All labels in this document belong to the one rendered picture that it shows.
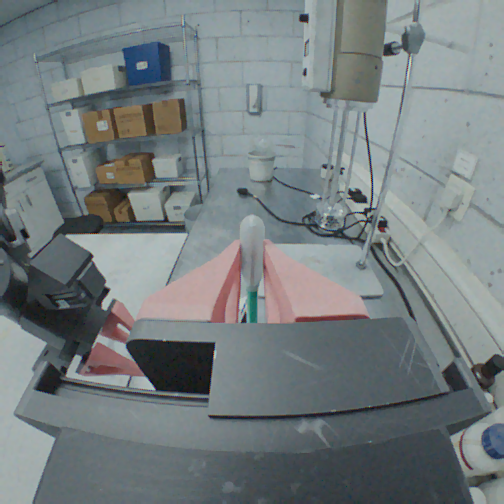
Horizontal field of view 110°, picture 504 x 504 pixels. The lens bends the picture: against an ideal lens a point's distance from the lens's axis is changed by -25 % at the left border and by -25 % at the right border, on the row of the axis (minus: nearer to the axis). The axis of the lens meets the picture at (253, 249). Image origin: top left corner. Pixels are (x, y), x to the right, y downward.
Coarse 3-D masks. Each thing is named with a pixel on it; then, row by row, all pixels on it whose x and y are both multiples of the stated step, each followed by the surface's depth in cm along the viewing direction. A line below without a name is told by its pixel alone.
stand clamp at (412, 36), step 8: (416, 24) 27; (392, 32) 29; (400, 32) 28; (408, 32) 28; (416, 32) 28; (424, 32) 27; (408, 40) 29; (416, 40) 28; (424, 40) 29; (432, 40) 28; (440, 40) 28; (448, 40) 28; (384, 48) 36; (392, 48) 34; (400, 48) 33; (408, 48) 30; (416, 48) 29; (456, 48) 28; (464, 48) 28; (384, 56) 38
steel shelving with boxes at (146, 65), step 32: (128, 32) 135; (64, 64) 170; (128, 64) 157; (160, 64) 159; (64, 96) 164; (96, 128) 181; (128, 128) 187; (160, 128) 187; (192, 128) 181; (96, 160) 218; (128, 160) 198; (160, 160) 209; (96, 192) 234; (160, 192) 224; (192, 192) 249; (128, 224) 237; (160, 224) 237
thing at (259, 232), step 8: (256, 216) 11; (256, 224) 11; (256, 232) 11; (264, 232) 11; (256, 240) 11; (256, 248) 11; (256, 256) 12; (256, 264) 12; (256, 272) 12; (256, 280) 13
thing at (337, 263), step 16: (288, 256) 63; (304, 256) 62; (320, 256) 62; (336, 256) 62; (352, 256) 62; (320, 272) 57; (336, 272) 57; (352, 272) 57; (368, 272) 57; (352, 288) 53; (368, 288) 52
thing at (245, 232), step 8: (248, 216) 11; (240, 224) 11; (248, 224) 11; (240, 232) 11; (248, 232) 11; (240, 240) 12; (248, 240) 11; (248, 248) 11; (248, 256) 12; (248, 264) 12; (248, 272) 12; (248, 280) 13
